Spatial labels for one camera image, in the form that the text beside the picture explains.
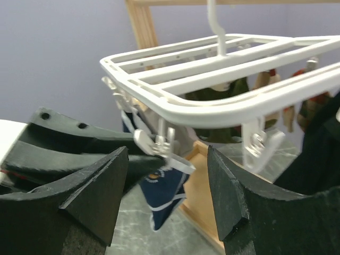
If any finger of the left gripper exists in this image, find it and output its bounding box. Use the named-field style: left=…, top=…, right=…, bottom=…
left=19, top=107, right=138, bottom=154
left=4, top=141, right=165, bottom=191

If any wooden clothes rack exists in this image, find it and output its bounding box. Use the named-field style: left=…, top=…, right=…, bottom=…
left=124, top=0, right=340, bottom=254

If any orange patterned hanging sock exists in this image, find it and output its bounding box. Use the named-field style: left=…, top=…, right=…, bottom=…
left=281, top=67, right=335, bottom=133

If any striped hanging sock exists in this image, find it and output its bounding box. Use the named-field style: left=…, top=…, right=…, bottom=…
left=252, top=69, right=281, bottom=90

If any white plastic clip hanger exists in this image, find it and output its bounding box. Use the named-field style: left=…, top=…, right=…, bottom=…
left=100, top=1, right=339, bottom=173

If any black hanging underwear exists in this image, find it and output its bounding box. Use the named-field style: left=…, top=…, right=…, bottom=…
left=274, top=93, right=339, bottom=195

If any navy blue white-trimmed underwear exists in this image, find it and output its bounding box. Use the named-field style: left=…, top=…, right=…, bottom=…
left=121, top=110, right=191, bottom=232

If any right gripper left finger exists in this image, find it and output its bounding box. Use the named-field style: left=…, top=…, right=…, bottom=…
left=1, top=147, right=129, bottom=254

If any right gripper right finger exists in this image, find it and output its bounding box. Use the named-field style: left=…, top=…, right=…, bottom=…
left=207, top=147, right=339, bottom=254

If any olive green hanging underwear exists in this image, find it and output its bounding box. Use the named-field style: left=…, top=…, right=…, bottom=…
left=185, top=77, right=279, bottom=143

